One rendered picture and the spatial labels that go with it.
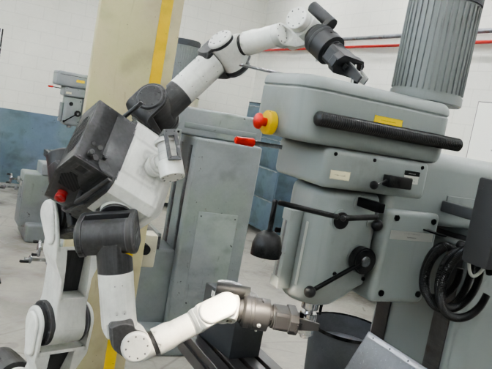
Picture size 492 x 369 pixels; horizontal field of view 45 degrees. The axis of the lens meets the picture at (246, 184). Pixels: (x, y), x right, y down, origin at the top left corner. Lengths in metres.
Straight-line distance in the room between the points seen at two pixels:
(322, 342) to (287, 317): 1.98
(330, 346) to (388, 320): 1.61
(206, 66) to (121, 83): 1.36
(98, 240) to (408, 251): 0.81
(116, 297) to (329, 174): 0.61
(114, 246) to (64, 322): 0.53
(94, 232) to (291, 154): 0.54
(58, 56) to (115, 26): 7.33
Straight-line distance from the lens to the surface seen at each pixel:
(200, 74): 1.80
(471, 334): 1.83
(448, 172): 1.71
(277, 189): 8.89
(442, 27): 1.70
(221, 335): 2.04
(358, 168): 1.50
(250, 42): 1.80
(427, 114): 1.60
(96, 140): 1.59
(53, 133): 10.46
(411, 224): 1.65
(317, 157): 1.47
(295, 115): 1.41
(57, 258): 1.90
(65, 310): 1.98
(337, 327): 3.99
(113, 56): 3.11
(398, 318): 1.96
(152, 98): 1.73
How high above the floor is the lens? 1.77
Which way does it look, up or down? 7 degrees down
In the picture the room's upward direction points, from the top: 10 degrees clockwise
